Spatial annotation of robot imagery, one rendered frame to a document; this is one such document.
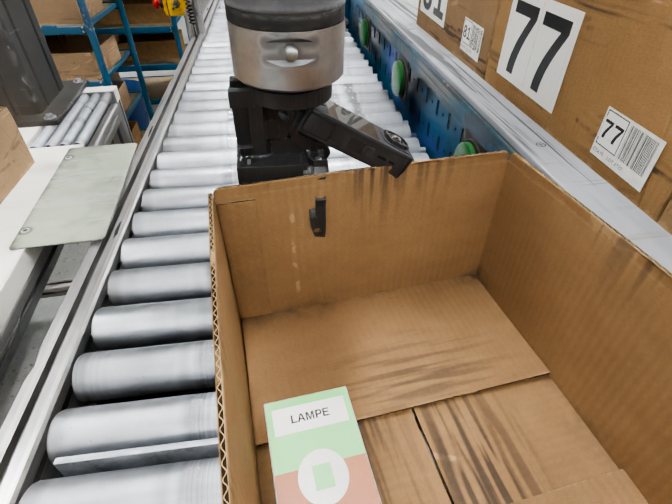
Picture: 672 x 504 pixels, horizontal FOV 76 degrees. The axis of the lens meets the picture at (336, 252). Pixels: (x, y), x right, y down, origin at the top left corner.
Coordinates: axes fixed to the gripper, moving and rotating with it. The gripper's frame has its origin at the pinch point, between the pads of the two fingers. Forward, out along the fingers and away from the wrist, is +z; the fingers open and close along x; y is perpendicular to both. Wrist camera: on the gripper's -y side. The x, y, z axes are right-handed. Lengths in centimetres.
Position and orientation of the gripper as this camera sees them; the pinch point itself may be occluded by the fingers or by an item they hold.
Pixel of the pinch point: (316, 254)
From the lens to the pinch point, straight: 49.3
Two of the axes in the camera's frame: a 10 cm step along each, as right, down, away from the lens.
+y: -9.9, 0.7, -1.2
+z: -0.2, 7.5, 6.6
